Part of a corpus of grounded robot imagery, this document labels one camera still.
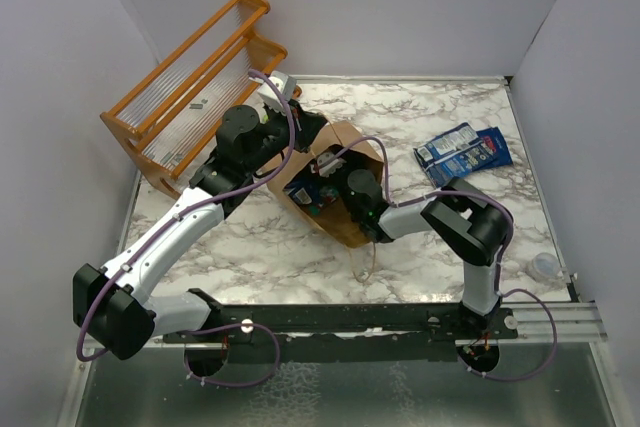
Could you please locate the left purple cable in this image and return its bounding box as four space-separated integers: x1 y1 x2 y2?
74 69 296 388

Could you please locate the small clear plastic cup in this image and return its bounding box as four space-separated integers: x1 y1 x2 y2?
529 252 561 279

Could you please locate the orange wooden rack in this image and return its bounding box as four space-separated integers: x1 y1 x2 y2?
100 0 288 198

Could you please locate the green red snack bag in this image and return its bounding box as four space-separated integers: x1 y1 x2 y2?
309 186 339 216

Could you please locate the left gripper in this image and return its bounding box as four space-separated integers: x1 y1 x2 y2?
245 99 328 175

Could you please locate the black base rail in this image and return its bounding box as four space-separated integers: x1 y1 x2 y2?
163 298 517 363

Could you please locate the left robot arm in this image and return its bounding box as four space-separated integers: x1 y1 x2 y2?
72 100 327 360

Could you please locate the blue silver snack bag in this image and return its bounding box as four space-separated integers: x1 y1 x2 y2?
283 178 321 205

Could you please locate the brown paper bag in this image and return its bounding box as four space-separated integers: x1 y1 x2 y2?
267 121 386 251

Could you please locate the aluminium frame rail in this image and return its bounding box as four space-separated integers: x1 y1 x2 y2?
509 302 608 343

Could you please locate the blue white snack bag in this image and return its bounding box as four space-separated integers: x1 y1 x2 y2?
413 122 498 188

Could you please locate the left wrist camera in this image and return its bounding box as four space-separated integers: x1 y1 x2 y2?
257 71 297 115

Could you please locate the dark blue chilli snack bag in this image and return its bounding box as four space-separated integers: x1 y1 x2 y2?
477 127 513 170

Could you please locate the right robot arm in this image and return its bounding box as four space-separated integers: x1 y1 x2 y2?
314 153 514 338

